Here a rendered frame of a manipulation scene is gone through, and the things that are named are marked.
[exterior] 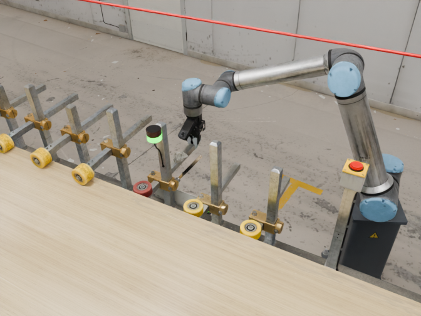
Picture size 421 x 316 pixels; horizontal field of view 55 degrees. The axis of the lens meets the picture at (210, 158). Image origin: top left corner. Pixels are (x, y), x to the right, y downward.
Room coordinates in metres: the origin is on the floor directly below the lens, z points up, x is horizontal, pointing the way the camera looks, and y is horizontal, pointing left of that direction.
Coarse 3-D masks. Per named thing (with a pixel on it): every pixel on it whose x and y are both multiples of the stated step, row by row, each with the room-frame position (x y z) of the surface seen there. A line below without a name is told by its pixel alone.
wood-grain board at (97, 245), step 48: (0, 192) 1.27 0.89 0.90; (48, 192) 1.26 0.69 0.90; (96, 192) 1.25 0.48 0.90; (0, 240) 1.01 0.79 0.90; (48, 240) 1.00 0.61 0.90; (96, 240) 0.99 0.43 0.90; (144, 240) 0.99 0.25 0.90; (192, 240) 0.98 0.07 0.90; (240, 240) 0.97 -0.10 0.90; (0, 288) 0.80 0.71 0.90; (48, 288) 0.79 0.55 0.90; (96, 288) 0.79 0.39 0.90; (144, 288) 0.78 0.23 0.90; (192, 288) 0.78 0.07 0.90; (240, 288) 0.77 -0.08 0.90; (288, 288) 0.76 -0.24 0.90; (336, 288) 0.76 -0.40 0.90
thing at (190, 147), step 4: (192, 144) 1.63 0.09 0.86; (188, 148) 1.60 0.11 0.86; (192, 148) 1.61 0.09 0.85; (180, 152) 1.56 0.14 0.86; (184, 152) 1.56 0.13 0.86; (188, 152) 1.57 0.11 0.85; (188, 156) 1.57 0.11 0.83; (184, 160) 1.54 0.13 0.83; (172, 164) 1.47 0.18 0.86; (176, 164) 1.48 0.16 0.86; (180, 164) 1.51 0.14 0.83; (172, 168) 1.45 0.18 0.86; (176, 168) 1.47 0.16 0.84; (172, 172) 1.44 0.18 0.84; (152, 184) 1.34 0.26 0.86; (156, 184) 1.34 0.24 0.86; (152, 188) 1.31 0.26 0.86; (156, 188) 1.33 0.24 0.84; (152, 192) 1.30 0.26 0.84
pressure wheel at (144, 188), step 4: (136, 184) 1.29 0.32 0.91; (140, 184) 1.29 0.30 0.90; (144, 184) 1.29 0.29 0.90; (148, 184) 1.29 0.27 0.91; (136, 188) 1.26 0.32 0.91; (140, 188) 1.27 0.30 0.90; (144, 188) 1.27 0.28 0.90; (148, 188) 1.26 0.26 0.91; (136, 192) 1.24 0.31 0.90; (140, 192) 1.24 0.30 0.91; (144, 192) 1.24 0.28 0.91; (148, 192) 1.25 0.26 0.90; (148, 196) 1.25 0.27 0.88
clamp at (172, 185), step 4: (156, 172) 1.41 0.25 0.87; (148, 176) 1.38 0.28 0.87; (152, 176) 1.38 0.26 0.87; (156, 176) 1.38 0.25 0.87; (160, 176) 1.38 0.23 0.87; (148, 180) 1.38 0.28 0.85; (152, 180) 1.37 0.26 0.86; (156, 180) 1.36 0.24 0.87; (160, 180) 1.35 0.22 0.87; (172, 180) 1.35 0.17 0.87; (160, 184) 1.35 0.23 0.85; (164, 184) 1.34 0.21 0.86; (168, 184) 1.33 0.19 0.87; (172, 184) 1.33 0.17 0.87; (176, 184) 1.34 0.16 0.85; (160, 188) 1.35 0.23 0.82; (164, 188) 1.34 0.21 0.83; (168, 188) 1.32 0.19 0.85; (172, 188) 1.32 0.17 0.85; (176, 188) 1.34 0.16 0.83
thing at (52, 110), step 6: (72, 96) 1.98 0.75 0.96; (60, 102) 1.91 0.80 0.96; (66, 102) 1.92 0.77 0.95; (72, 102) 1.95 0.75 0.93; (48, 108) 1.85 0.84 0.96; (54, 108) 1.85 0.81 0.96; (60, 108) 1.88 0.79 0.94; (48, 114) 1.81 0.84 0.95; (54, 114) 1.84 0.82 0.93; (24, 126) 1.69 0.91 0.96; (30, 126) 1.70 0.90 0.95; (12, 132) 1.63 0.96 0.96; (18, 132) 1.64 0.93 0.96; (24, 132) 1.67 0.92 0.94; (12, 138) 1.60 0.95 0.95
